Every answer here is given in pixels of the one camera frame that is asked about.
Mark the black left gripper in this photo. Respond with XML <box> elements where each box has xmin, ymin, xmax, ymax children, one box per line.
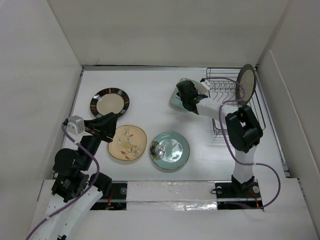
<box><xmin>79</xmin><ymin>111</ymin><xmax>119</xmax><ymax>169</ymax></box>

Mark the beige bird pattern plate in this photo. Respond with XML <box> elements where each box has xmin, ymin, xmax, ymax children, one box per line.
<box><xmin>107</xmin><ymin>125</ymin><xmax>147</xmax><ymax>162</ymax></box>

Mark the teal round flower plate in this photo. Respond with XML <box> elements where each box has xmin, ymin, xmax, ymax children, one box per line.
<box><xmin>149</xmin><ymin>131</ymin><xmax>191</xmax><ymax>171</ymax></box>

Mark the teal rectangular divided plate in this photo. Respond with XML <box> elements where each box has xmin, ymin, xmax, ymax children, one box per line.
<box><xmin>169</xmin><ymin>78</ymin><xmax>199</xmax><ymax>113</ymax></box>

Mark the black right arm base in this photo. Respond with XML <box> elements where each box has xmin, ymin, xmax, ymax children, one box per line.
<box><xmin>210</xmin><ymin>181</ymin><xmax>263</xmax><ymax>210</ymax></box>

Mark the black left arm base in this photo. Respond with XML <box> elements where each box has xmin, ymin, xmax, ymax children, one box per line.
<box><xmin>91</xmin><ymin>181</ymin><xmax>128</xmax><ymax>211</ymax></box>

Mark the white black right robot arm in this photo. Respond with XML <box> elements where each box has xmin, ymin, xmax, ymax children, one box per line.
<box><xmin>107</xmin><ymin>78</ymin><xmax>263</xmax><ymax>197</ymax></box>

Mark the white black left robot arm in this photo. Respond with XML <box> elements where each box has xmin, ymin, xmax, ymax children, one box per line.
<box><xmin>26</xmin><ymin>112</ymin><xmax>119</xmax><ymax>240</ymax></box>

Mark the black striped rim plate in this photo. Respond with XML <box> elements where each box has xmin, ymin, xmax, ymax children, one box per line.
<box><xmin>89</xmin><ymin>87</ymin><xmax>130</xmax><ymax>118</ymax></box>

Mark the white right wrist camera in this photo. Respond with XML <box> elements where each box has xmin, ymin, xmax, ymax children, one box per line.
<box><xmin>200</xmin><ymin>78</ymin><xmax>211</xmax><ymax>93</ymax></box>

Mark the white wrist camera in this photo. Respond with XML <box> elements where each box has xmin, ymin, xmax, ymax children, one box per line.
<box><xmin>200</xmin><ymin>78</ymin><xmax>211</xmax><ymax>93</ymax></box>
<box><xmin>66</xmin><ymin>115</ymin><xmax>85</xmax><ymax>136</ymax></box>

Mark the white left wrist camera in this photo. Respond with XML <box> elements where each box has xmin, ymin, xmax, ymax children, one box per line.
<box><xmin>66</xmin><ymin>115</ymin><xmax>85</xmax><ymax>136</ymax></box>

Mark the black wire dish rack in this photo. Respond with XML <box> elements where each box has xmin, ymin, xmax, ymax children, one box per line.
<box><xmin>206</xmin><ymin>67</ymin><xmax>266</xmax><ymax>138</ymax></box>

